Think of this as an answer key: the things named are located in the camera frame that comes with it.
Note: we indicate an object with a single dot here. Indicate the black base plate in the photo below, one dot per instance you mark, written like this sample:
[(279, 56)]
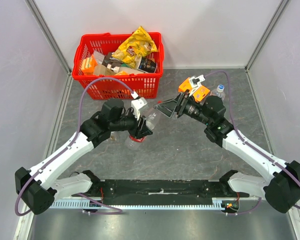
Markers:
[(158, 191)]

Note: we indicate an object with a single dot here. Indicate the yellow chips bag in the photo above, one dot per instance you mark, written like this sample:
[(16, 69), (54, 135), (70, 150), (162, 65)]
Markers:
[(136, 46)]

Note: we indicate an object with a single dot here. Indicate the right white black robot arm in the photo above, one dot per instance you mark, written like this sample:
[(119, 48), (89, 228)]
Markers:
[(279, 181)]

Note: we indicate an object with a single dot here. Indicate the beige pump bottle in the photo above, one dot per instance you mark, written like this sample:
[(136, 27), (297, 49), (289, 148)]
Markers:
[(115, 71)]

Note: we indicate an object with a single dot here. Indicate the clear bottle blue label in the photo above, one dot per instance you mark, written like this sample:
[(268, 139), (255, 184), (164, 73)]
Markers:
[(114, 136)]

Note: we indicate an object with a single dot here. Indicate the orange cardboard box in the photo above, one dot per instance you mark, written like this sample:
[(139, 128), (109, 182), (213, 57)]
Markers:
[(199, 94)]

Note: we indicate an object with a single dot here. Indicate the clear bottle red label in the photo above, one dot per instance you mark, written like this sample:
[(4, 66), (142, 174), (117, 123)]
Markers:
[(152, 118)]

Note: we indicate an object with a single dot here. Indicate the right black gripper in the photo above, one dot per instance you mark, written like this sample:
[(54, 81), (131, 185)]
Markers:
[(180, 105)]

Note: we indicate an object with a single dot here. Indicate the brown snack packet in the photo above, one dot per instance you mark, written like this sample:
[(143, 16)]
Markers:
[(110, 60)]

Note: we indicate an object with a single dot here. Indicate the red plastic shopping basket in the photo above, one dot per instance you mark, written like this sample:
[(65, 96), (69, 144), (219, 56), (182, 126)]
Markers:
[(146, 85)]

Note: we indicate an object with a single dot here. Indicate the clear plastic packet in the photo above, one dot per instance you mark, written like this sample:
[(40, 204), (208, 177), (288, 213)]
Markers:
[(99, 57)]

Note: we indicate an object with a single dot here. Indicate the small bottle white cap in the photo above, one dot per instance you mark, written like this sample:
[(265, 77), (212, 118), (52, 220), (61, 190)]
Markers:
[(219, 92)]

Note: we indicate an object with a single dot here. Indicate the orange yellow sponge pack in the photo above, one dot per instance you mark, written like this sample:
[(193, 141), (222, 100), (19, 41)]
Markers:
[(88, 65)]

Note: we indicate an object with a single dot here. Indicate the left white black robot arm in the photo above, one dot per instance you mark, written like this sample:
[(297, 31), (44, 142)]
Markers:
[(39, 186)]

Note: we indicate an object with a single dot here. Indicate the black instant noodle cup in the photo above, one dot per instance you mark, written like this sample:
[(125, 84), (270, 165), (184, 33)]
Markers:
[(146, 65)]

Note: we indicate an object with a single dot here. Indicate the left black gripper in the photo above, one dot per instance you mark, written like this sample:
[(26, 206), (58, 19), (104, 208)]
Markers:
[(142, 129)]

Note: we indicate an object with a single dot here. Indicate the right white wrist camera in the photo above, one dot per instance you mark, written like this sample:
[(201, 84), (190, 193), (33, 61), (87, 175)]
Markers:
[(196, 81)]

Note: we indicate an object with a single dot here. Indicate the white slotted cable duct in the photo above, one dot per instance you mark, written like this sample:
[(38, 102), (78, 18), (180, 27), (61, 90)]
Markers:
[(80, 203)]

